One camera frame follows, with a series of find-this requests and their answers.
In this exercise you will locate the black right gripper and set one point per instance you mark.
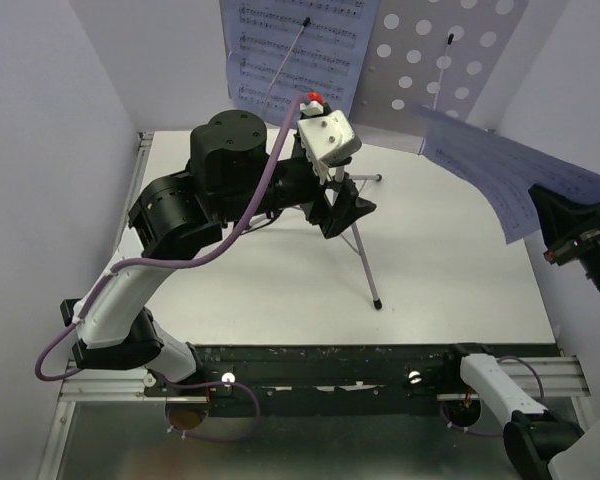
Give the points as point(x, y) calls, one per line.
point(564, 219)

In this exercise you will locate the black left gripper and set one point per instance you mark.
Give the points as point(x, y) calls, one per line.
point(346, 208)

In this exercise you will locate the lilac sheet music page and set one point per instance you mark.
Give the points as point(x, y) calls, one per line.
point(503, 170)
point(279, 49)

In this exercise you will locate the lilac perforated music stand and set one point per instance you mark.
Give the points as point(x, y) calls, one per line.
point(434, 53)

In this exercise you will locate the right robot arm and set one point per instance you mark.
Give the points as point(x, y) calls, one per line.
point(538, 443)

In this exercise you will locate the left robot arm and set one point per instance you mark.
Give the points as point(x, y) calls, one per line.
point(179, 219)

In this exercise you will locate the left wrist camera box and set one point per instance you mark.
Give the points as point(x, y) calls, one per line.
point(326, 136)

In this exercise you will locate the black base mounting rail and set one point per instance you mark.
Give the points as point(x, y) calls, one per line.
point(307, 381)

